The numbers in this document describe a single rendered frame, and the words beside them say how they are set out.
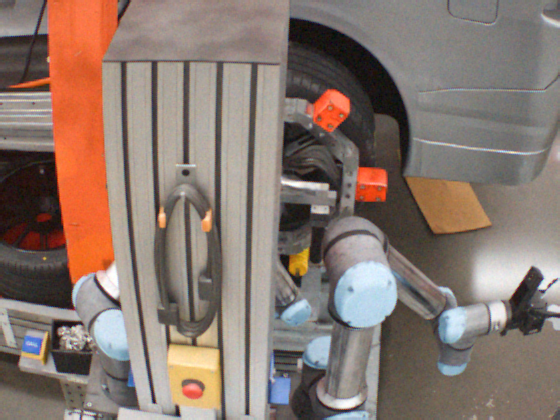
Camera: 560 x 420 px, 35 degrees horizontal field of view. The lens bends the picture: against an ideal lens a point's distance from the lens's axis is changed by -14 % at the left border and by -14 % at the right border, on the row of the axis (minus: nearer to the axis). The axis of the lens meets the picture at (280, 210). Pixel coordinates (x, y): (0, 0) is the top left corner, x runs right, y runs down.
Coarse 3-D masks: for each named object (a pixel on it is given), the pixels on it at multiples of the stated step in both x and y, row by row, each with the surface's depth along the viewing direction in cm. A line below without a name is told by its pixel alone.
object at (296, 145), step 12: (288, 144) 294; (300, 144) 294; (288, 156) 297; (300, 180) 303; (312, 180) 323; (324, 180) 317; (288, 204) 319; (300, 204) 317; (288, 216) 312; (300, 216) 312
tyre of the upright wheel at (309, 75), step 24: (288, 48) 288; (312, 48) 292; (288, 72) 278; (312, 72) 282; (336, 72) 290; (288, 96) 280; (312, 96) 279; (360, 96) 295; (360, 120) 285; (360, 144) 289
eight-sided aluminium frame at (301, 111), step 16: (288, 112) 273; (304, 112) 273; (320, 128) 276; (336, 128) 283; (336, 144) 279; (352, 144) 285; (352, 160) 282; (352, 176) 287; (352, 192) 290; (336, 208) 300; (352, 208) 294; (288, 240) 307; (304, 240) 304
